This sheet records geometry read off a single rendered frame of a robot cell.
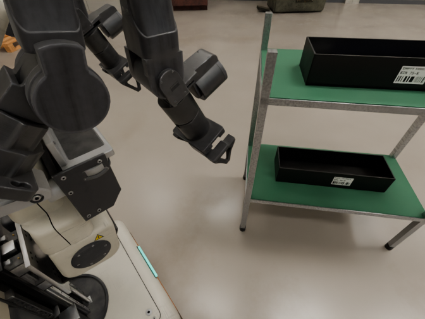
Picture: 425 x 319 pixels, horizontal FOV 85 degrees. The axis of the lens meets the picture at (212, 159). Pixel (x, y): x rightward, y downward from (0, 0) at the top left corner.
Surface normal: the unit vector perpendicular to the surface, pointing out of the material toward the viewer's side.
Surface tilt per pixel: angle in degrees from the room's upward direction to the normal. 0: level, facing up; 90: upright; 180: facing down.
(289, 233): 0
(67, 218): 24
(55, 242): 90
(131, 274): 0
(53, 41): 5
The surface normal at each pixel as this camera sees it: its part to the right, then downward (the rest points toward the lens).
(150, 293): -0.01, -0.70
